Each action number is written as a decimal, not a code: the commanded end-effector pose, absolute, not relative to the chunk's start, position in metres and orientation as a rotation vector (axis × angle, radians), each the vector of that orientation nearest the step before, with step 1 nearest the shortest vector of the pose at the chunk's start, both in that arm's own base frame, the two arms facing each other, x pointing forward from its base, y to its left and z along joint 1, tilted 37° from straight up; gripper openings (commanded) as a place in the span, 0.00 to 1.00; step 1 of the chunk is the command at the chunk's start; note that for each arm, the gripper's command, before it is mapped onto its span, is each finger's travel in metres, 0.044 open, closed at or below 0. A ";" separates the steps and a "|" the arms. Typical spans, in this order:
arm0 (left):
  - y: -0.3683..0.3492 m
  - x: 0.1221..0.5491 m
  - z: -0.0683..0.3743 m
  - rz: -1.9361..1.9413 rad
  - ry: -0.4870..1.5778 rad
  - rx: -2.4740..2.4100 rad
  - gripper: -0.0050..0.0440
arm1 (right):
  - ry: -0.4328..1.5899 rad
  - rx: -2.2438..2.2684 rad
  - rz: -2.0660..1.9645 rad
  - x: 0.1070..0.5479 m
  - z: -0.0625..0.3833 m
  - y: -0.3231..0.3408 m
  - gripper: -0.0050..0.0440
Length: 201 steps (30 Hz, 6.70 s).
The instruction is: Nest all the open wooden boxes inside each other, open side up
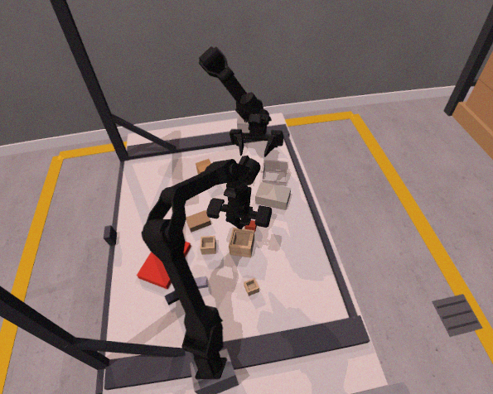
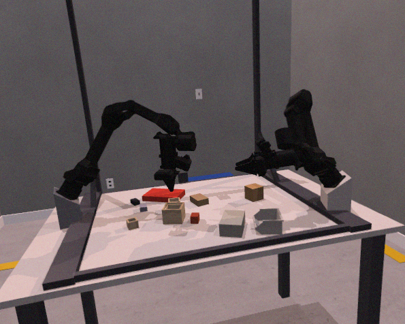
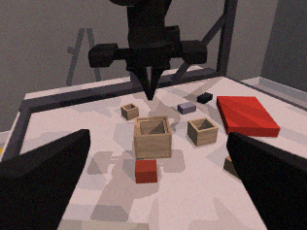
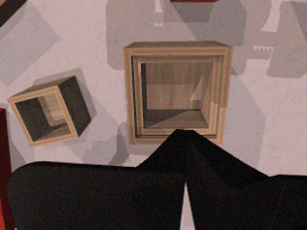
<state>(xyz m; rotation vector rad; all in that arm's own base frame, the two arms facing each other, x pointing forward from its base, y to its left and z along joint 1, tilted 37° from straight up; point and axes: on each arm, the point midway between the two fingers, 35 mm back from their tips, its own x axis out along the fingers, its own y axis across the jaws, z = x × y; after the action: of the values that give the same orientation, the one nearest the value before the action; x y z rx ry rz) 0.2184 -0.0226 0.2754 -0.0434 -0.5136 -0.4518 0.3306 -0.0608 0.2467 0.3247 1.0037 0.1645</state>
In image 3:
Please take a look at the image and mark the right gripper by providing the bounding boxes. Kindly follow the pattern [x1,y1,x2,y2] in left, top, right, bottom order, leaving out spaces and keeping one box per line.
[88,5,208,100]

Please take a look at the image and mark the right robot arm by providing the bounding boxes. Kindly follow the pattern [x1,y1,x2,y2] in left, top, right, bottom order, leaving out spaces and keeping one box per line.
[110,0,181,69]

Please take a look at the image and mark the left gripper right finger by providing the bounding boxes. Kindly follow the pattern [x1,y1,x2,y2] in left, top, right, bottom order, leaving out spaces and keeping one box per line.
[226,132,307,230]

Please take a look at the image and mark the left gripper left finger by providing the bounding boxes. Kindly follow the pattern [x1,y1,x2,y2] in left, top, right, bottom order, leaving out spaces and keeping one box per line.
[0,129,90,230]

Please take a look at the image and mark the red flat rectangular board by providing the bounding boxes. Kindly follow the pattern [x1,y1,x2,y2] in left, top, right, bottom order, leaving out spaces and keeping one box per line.
[216,96,280,138]

